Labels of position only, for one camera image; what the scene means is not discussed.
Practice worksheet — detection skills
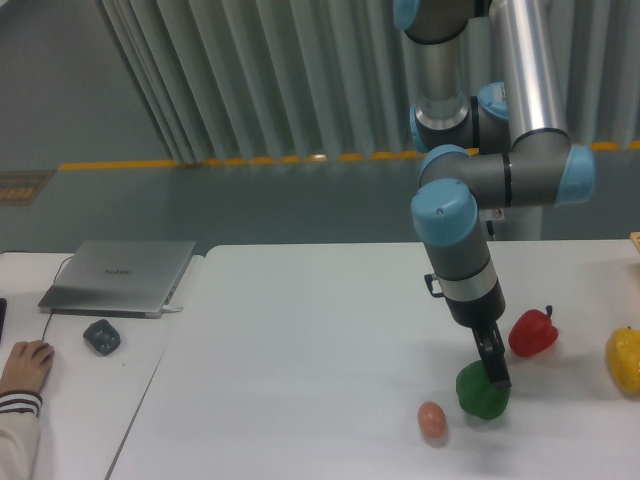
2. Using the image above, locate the red bell pepper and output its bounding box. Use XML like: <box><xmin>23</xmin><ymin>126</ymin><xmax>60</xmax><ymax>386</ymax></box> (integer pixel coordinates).
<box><xmin>508</xmin><ymin>305</ymin><xmax>559</xmax><ymax>358</ymax></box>

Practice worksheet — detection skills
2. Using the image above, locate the dark grey small tray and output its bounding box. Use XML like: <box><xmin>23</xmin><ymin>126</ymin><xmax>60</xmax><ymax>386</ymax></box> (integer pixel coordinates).
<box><xmin>83</xmin><ymin>319</ymin><xmax>121</xmax><ymax>356</ymax></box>

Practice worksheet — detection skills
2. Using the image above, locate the green bell pepper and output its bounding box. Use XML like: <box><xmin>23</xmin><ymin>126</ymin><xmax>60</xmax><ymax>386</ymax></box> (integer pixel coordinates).
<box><xmin>455</xmin><ymin>361</ymin><xmax>511</xmax><ymax>420</ymax></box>

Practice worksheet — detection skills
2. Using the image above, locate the black keyboard edge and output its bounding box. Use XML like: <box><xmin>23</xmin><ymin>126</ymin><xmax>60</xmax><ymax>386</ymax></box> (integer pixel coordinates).
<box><xmin>0</xmin><ymin>298</ymin><xmax>8</xmax><ymax>342</ymax></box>

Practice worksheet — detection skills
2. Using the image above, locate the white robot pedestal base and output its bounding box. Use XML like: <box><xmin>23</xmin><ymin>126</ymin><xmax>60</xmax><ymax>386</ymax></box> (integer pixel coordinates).
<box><xmin>480</xmin><ymin>207</ymin><xmax>543</xmax><ymax>241</ymax></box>

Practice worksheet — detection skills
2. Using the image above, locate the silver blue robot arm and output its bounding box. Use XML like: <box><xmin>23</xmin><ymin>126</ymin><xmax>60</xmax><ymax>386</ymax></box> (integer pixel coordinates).
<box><xmin>393</xmin><ymin>1</ymin><xmax>595</xmax><ymax>388</ymax></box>

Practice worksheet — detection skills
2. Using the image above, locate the brown egg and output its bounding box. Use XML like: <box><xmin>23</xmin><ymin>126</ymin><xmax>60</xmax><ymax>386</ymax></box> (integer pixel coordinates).
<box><xmin>417</xmin><ymin>401</ymin><xmax>447</xmax><ymax>440</ymax></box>

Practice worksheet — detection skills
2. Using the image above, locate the yellow bell pepper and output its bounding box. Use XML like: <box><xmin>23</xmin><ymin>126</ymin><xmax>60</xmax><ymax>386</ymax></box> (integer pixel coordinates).
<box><xmin>605</xmin><ymin>327</ymin><xmax>639</xmax><ymax>394</ymax></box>

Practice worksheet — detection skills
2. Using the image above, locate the silver closed laptop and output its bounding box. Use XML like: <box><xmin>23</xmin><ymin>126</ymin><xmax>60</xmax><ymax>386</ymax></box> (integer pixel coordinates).
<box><xmin>38</xmin><ymin>240</ymin><xmax>196</xmax><ymax>318</ymax></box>

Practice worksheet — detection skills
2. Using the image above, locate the white pleated curtain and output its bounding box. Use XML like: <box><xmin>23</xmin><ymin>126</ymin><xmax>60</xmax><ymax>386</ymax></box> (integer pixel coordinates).
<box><xmin>97</xmin><ymin>1</ymin><xmax>639</xmax><ymax>164</ymax></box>

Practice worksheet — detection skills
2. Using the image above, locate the person's hand on mouse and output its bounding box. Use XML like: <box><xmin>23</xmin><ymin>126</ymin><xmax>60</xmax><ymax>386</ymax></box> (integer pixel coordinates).
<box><xmin>1</xmin><ymin>340</ymin><xmax>55</xmax><ymax>394</ymax></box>

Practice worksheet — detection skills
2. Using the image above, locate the wooden basket corner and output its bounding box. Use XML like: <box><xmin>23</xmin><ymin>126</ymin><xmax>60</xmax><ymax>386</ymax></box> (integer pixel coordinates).
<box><xmin>629</xmin><ymin>231</ymin><xmax>640</xmax><ymax>253</ymax></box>

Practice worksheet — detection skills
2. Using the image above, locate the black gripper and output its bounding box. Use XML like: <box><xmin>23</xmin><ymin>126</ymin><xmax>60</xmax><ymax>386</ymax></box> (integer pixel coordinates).
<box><xmin>424</xmin><ymin>260</ymin><xmax>511</xmax><ymax>386</ymax></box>

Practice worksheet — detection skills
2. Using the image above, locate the white sleeve forearm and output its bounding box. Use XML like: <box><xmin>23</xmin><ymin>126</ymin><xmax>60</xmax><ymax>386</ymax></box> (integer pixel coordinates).
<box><xmin>1</xmin><ymin>391</ymin><xmax>42</xmax><ymax>480</ymax></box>

